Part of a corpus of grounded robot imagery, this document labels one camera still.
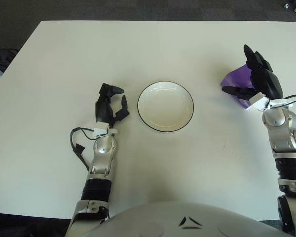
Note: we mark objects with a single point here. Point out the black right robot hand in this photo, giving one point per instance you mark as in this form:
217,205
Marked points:
269,81

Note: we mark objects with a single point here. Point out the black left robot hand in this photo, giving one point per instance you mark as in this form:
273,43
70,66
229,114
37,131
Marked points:
102,108

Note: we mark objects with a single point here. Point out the purple tissue paper pack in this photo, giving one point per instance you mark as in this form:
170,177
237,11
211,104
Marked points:
234,76

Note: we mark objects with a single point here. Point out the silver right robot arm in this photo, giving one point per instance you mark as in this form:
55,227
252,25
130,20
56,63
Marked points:
278,121

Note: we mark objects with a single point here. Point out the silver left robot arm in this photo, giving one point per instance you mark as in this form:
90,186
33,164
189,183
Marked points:
101,148

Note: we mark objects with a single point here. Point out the white plate with black rim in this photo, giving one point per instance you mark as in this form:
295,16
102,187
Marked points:
165,107

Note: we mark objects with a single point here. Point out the small white floor object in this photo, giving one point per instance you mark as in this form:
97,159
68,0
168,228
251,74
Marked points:
286,5

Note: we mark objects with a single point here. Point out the black bag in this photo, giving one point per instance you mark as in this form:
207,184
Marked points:
1,56

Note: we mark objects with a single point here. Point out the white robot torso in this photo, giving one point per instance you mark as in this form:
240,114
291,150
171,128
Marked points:
162,222

